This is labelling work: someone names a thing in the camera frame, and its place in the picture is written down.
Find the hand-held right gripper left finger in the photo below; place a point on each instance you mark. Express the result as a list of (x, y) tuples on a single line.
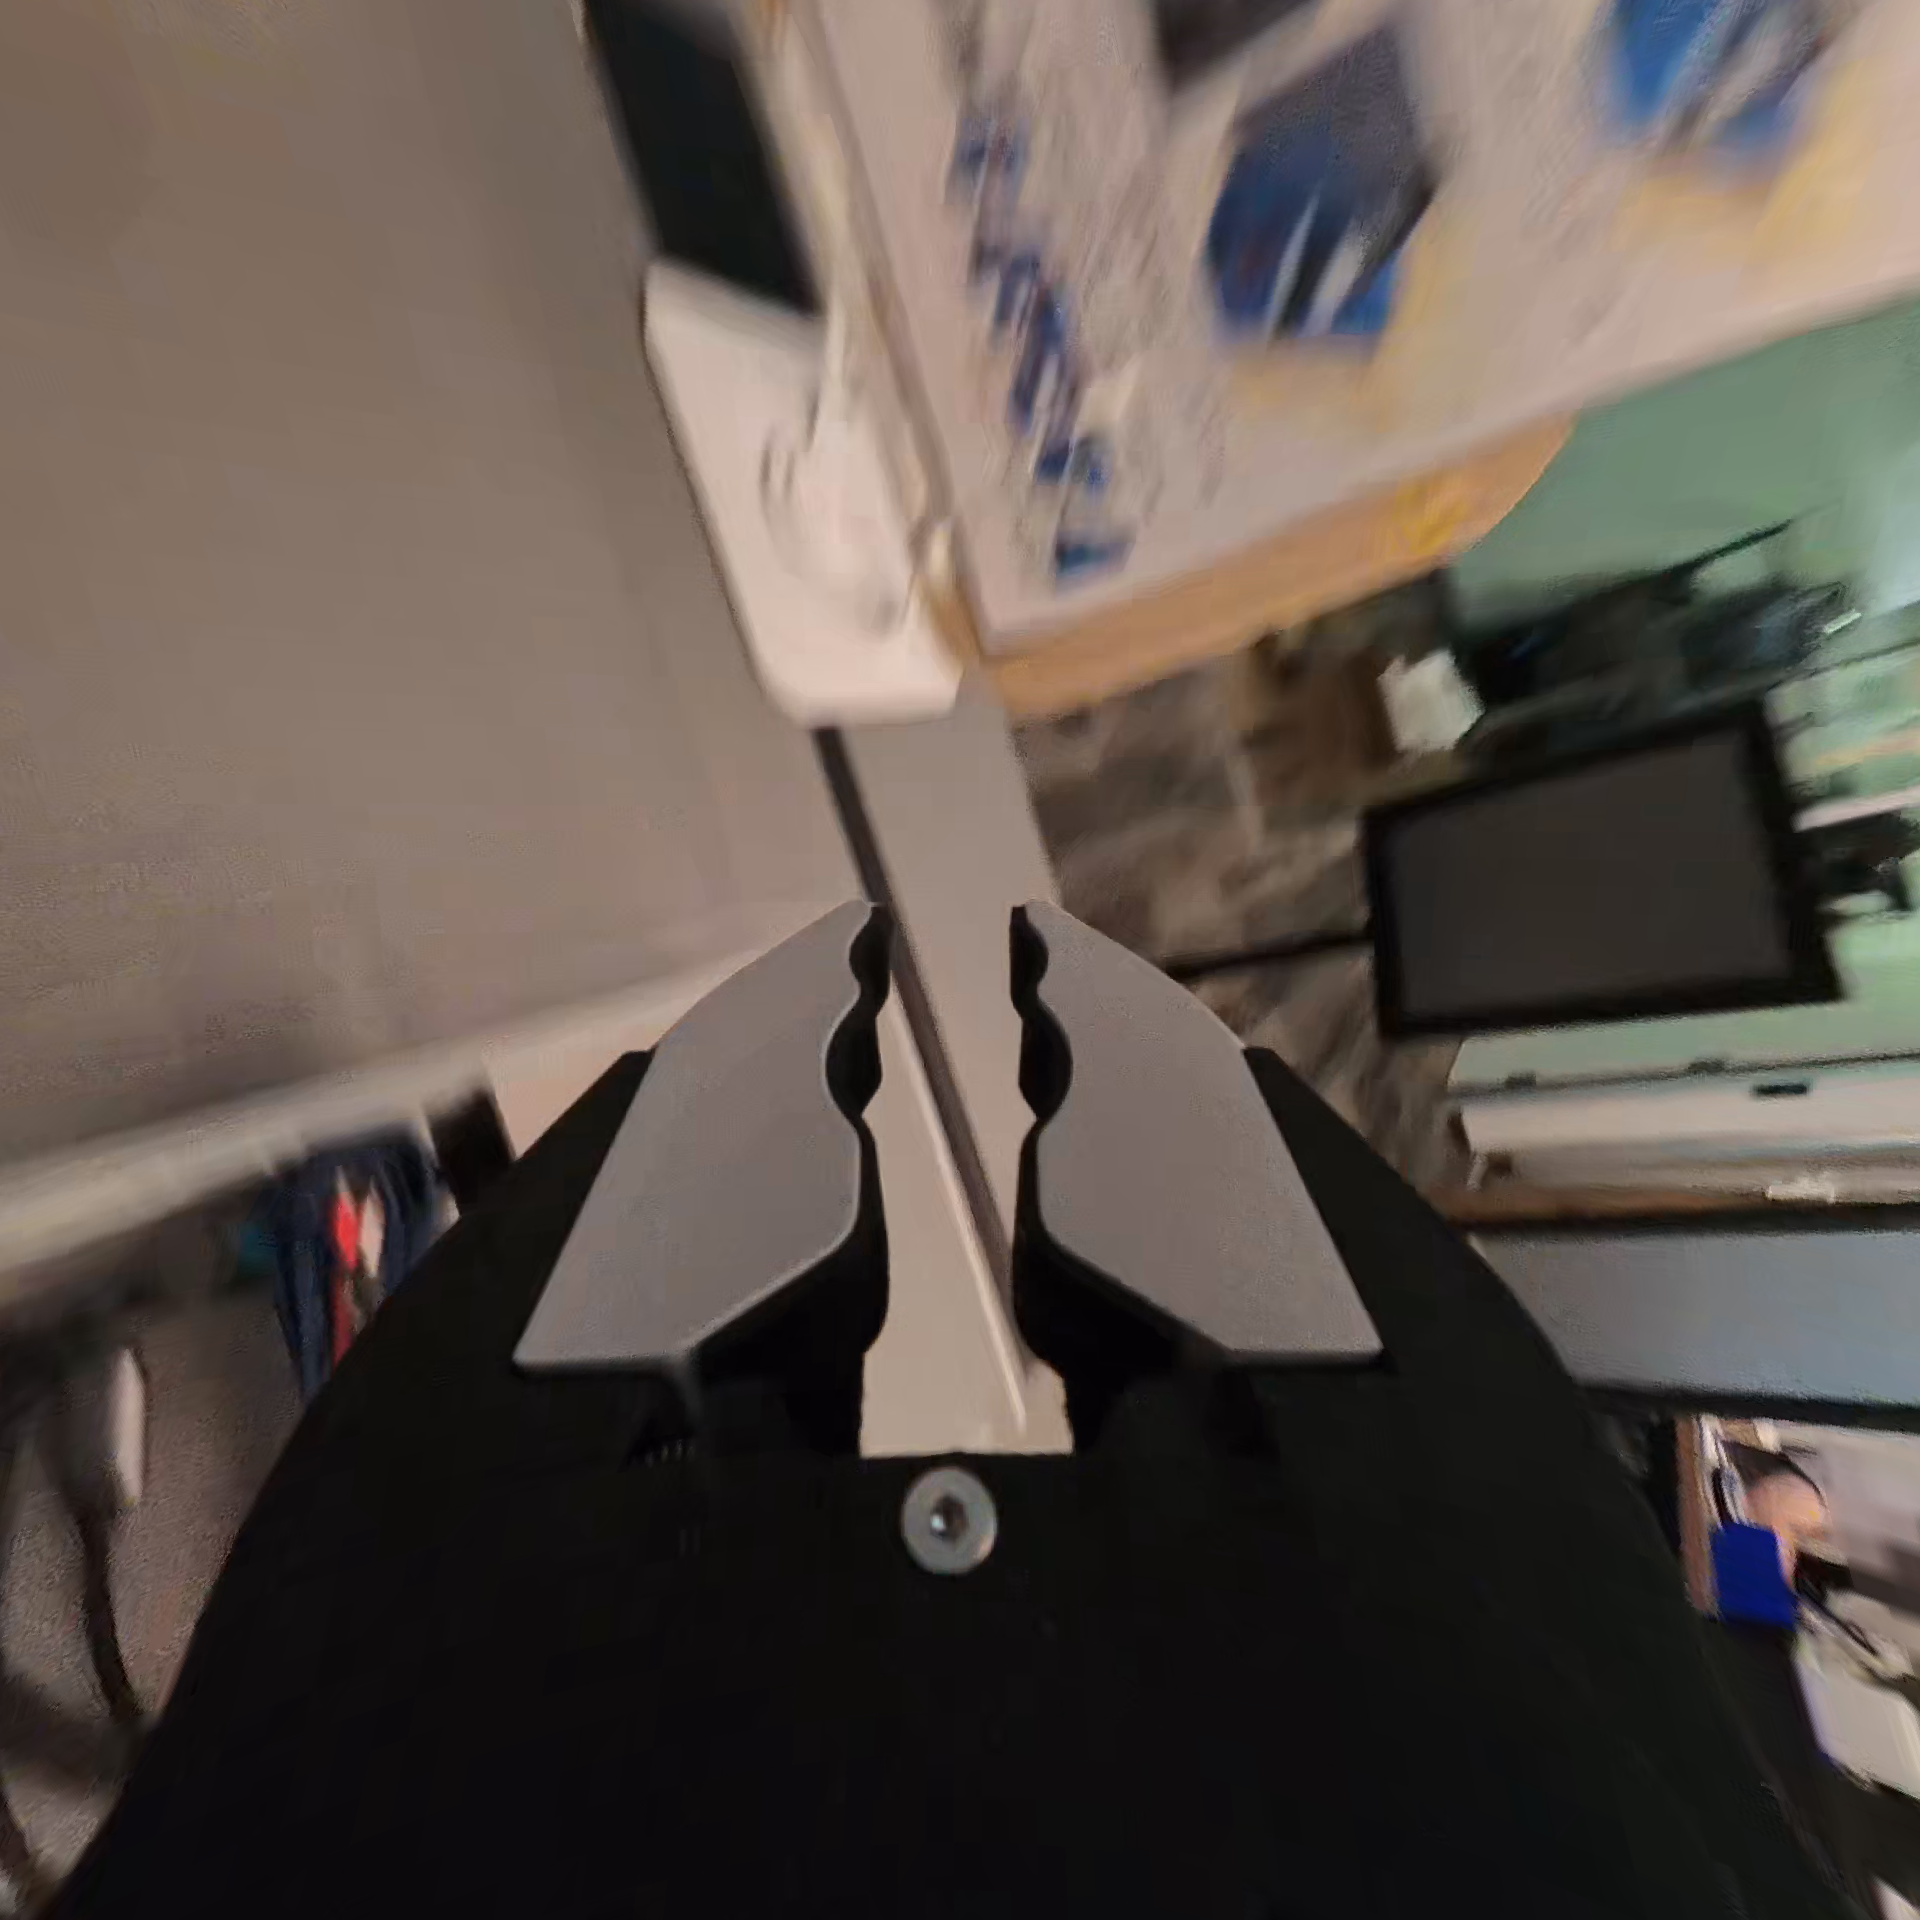
[(720, 1201)]

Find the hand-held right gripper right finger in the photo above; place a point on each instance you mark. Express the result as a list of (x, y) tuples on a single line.
[(1188, 1201)]

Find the clear plastic bin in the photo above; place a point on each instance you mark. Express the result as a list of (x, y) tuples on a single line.
[(182, 1171)]

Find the black monitor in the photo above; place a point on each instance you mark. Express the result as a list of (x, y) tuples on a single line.
[(1592, 875)]

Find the white stand base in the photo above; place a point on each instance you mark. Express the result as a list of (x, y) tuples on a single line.
[(750, 421)]

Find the instruction poster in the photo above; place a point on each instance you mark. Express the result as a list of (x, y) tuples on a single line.
[(1021, 299)]

